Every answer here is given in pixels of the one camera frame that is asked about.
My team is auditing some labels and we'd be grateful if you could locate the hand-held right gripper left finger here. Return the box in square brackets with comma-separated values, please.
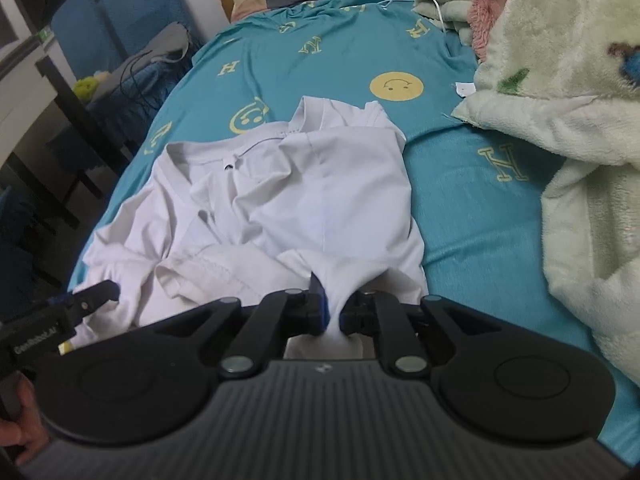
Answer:
[150, 272, 331, 379]

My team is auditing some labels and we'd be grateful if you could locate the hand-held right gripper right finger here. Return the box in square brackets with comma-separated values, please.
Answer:
[337, 287, 506, 379]

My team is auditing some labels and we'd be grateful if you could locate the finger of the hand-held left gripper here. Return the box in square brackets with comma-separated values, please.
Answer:
[47, 280, 121, 333]

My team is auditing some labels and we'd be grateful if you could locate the white t-shirt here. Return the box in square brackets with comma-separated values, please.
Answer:
[65, 95, 431, 361]

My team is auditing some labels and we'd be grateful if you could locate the person's left hand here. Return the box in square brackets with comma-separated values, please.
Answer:
[0, 374, 51, 467]

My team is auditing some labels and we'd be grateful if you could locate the teal printed bedsheet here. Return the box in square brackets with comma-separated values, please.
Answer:
[67, 0, 640, 461]

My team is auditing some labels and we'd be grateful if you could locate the white desk with black top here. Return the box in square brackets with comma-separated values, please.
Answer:
[0, 25, 132, 233]

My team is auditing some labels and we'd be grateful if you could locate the green plush toy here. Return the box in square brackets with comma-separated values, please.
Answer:
[72, 71, 111, 101]

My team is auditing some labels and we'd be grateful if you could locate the grey cloth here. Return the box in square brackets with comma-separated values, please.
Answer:
[107, 21, 194, 84]

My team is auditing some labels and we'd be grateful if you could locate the green fleece blanket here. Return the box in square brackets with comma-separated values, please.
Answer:
[412, 0, 640, 377]

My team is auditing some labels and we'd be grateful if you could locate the pink fluffy blanket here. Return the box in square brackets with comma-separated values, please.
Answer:
[467, 0, 526, 63]

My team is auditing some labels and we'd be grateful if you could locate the black cable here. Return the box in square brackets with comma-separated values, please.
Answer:
[120, 49, 157, 117]

